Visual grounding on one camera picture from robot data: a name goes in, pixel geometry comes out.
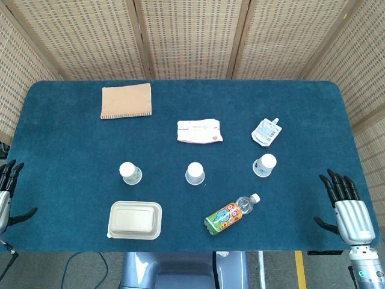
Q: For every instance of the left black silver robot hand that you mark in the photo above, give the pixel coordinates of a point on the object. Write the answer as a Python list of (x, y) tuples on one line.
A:
[(4, 207)]

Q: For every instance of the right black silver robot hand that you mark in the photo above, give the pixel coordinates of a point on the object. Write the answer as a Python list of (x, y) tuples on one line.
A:
[(353, 219)]

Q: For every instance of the paper cup green flower print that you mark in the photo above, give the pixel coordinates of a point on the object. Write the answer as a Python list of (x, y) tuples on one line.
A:
[(130, 174)]

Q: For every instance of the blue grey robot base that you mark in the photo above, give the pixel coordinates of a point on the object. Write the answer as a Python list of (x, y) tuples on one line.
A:
[(180, 271)]

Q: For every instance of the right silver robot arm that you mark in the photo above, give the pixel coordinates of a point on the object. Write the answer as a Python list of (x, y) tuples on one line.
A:
[(365, 268)]

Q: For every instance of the paper cup blue flower print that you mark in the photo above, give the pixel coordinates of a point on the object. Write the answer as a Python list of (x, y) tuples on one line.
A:
[(264, 165)]

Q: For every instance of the blue table cloth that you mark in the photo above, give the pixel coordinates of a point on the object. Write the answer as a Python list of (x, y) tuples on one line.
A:
[(75, 150)]

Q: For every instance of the crumpled white spout pouch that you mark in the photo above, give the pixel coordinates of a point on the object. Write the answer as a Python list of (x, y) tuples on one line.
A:
[(266, 132)]

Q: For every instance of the plastic bottle orange green label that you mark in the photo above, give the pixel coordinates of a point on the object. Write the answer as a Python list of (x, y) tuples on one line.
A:
[(225, 218)]

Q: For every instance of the beige lidded food container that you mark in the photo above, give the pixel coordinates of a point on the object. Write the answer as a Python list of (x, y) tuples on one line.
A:
[(133, 219)]

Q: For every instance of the woven bamboo screen panel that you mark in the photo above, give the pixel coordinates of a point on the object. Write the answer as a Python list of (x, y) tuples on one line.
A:
[(84, 39), (18, 75), (192, 39), (361, 75), (285, 39)]

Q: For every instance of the brown spiral notebook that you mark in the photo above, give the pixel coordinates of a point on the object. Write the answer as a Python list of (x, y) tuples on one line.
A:
[(126, 100)]

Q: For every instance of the pink white wet wipes pack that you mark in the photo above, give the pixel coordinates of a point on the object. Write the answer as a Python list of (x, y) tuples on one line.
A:
[(200, 131)]

